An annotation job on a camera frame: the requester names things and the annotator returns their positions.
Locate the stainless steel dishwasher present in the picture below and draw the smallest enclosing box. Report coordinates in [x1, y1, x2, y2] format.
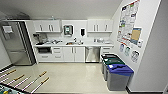
[85, 46, 102, 64]

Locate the white sink base cabinet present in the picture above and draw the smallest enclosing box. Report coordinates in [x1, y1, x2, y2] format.
[63, 46, 86, 63]

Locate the black soap dispenser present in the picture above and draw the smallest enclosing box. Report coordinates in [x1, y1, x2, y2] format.
[80, 28, 86, 37]

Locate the white drawer unit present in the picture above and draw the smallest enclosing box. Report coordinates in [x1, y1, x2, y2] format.
[100, 45, 115, 57]
[51, 46, 65, 63]

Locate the steel paper towel dispenser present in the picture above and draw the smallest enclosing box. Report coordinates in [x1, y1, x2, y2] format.
[63, 24, 75, 37]

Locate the grey bin black lid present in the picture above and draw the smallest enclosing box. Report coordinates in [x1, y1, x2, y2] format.
[100, 53, 118, 75]

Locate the grey bin green lid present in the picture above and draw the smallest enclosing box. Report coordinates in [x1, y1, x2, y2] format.
[102, 57, 127, 81]

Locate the built-in black microwave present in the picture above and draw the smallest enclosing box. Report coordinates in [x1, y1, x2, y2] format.
[36, 46, 53, 55]

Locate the grey bin blue lid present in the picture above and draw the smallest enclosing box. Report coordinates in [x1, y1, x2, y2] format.
[106, 63, 135, 92]

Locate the tan cork notice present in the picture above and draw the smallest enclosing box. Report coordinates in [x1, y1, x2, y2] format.
[130, 27, 143, 46]

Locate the stainless steel refrigerator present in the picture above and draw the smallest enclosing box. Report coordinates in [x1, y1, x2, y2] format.
[0, 20, 36, 67]

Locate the white paper sheet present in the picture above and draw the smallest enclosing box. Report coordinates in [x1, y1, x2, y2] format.
[2, 25, 14, 35]

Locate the small wall sign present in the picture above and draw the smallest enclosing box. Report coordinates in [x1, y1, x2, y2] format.
[119, 43, 125, 53]
[130, 50, 140, 64]
[124, 46, 131, 57]

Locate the large colourful wall poster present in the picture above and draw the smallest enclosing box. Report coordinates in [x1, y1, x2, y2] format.
[116, 0, 141, 48]

